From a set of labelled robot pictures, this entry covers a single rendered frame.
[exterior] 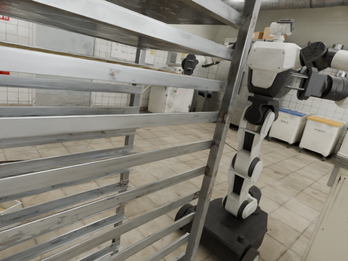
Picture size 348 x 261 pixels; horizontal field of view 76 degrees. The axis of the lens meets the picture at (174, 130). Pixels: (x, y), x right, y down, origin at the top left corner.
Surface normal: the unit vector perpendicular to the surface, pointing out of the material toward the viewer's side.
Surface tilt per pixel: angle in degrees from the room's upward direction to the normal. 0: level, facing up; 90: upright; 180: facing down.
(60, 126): 90
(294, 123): 91
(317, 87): 90
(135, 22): 90
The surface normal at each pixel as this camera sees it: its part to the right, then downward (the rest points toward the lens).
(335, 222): -0.76, 0.04
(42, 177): 0.70, 0.31
